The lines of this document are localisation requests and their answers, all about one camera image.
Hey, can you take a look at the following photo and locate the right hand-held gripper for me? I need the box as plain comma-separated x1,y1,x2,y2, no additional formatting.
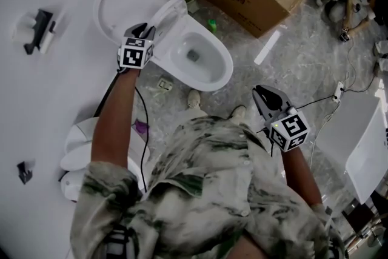
252,84,312,153

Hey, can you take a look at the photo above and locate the person's right forearm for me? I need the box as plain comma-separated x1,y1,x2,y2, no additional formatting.
280,147,324,207

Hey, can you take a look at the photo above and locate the person's left forearm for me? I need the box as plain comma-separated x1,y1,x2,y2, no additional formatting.
90,68,142,176

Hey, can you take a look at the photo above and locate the black and white harness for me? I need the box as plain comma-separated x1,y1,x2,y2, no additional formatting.
102,223,139,259

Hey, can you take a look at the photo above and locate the person's patterned shirt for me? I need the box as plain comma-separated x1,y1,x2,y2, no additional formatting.
69,114,348,259

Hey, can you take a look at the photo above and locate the person's white shoe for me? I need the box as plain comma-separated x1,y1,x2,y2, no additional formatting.
186,89,203,110
229,104,247,121

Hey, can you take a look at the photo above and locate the person's right white shoe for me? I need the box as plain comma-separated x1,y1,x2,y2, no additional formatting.
229,104,247,121

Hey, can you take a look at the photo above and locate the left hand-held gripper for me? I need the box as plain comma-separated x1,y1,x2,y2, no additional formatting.
118,22,157,70

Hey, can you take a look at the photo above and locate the white bathtub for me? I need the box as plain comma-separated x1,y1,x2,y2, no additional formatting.
314,93,388,206

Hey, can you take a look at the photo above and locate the white toilet bowl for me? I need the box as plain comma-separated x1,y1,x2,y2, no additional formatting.
147,13,235,93

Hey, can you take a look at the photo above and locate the person's left white shoe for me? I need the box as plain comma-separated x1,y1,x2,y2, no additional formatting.
186,89,203,110

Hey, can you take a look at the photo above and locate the black floor device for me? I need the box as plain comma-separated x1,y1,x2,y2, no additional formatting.
338,26,352,44

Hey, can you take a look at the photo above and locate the black toilet paper holder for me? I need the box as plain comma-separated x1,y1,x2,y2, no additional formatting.
23,8,58,55

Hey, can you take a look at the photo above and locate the white power strip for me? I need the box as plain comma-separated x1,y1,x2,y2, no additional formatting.
331,81,346,103

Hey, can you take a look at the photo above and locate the white power cable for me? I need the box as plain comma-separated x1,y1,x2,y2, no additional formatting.
308,99,342,169

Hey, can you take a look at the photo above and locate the purple plastic toy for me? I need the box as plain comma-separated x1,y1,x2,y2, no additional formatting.
133,118,150,135

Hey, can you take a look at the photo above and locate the black wall holder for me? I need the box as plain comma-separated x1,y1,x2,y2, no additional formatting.
16,160,34,185

